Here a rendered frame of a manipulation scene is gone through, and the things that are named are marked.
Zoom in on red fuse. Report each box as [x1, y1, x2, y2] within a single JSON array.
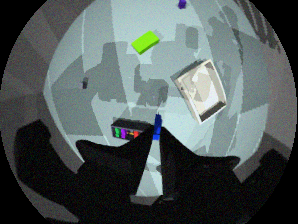
[[134, 131, 140, 137]]

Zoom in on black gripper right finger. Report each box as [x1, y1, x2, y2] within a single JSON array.
[[160, 125, 241, 201]]

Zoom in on small green block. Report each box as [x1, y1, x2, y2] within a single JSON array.
[[132, 30, 160, 55]]

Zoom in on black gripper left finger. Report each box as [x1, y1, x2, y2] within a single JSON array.
[[74, 124, 154, 197]]

